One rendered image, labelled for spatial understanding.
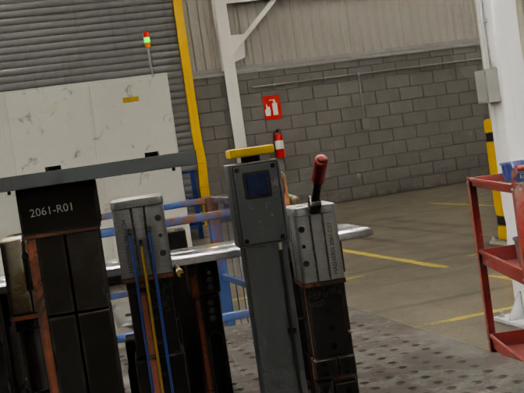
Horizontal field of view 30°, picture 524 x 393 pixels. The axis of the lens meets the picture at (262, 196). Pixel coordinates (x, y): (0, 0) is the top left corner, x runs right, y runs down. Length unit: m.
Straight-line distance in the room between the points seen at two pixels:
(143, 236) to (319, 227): 0.26
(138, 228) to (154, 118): 8.31
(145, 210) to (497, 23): 4.14
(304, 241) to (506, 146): 4.00
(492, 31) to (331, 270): 4.03
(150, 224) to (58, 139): 8.17
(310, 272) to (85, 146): 8.20
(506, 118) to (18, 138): 5.43
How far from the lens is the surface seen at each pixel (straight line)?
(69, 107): 9.62
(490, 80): 5.39
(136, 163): 1.25
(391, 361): 1.98
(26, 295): 1.47
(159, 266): 1.45
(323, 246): 1.48
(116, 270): 1.57
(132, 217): 1.44
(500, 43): 5.42
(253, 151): 1.30
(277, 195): 1.30
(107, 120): 9.66
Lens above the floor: 1.16
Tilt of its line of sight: 3 degrees down
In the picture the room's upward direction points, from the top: 8 degrees counter-clockwise
